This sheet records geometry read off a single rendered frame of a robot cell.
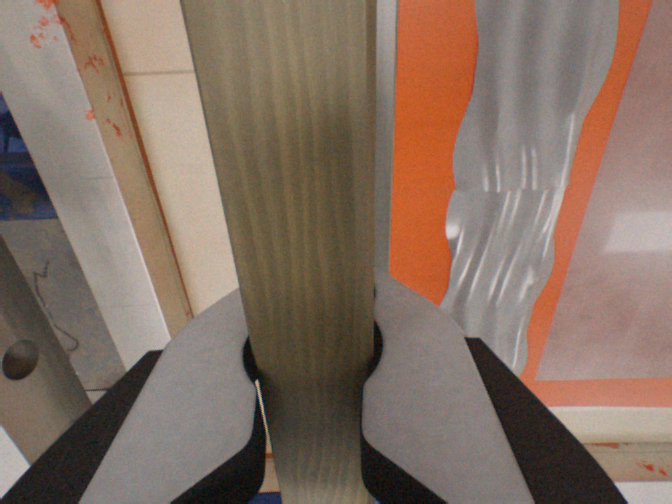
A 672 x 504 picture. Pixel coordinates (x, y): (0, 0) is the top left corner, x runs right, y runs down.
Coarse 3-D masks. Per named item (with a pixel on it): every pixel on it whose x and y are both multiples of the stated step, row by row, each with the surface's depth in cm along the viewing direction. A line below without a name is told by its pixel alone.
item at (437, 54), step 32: (416, 0) 17; (448, 0) 17; (640, 0) 17; (416, 32) 18; (448, 32) 18; (640, 32) 18; (416, 64) 18; (448, 64) 18; (640, 64) 18; (416, 96) 19; (448, 96) 19; (608, 96) 19; (640, 96) 19; (416, 128) 20; (448, 128) 20; (608, 128) 20; (640, 128) 20; (416, 160) 21; (448, 160) 21; (576, 160) 21; (608, 160) 21; (640, 160) 21
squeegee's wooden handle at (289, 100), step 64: (192, 0) 5; (256, 0) 5; (320, 0) 5; (256, 64) 5; (320, 64) 5; (256, 128) 5; (320, 128) 5; (256, 192) 6; (320, 192) 6; (256, 256) 7; (320, 256) 7; (256, 320) 7; (320, 320) 7; (320, 384) 8; (320, 448) 9
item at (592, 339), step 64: (448, 192) 21; (576, 192) 22; (640, 192) 22; (448, 256) 23; (576, 256) 24; (640, 256) 24; (576, 320) 26; (640, 320) 26; (576, 384) 29; (640, 384) 29
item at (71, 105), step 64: (0, 0) 14; (64, 0) 15; (0, 64) 15; (64, 64) 15; (64, 128) 16; (128, 128) 19; (64, 192) 18; (128, 192) 18; (128, 256) 19; (128, 320) 21; (640, 448) 32
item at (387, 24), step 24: (384, 0) 10; (384, 24) 10; (384, 48) 11; (384, 72) 11; (384, 96) 11; (384, 120) 12; (384, 144) 12; (384, 168) 12; (384, 192) 13; (384, 216) 13; (384, 240) 14; (384, 264) 14
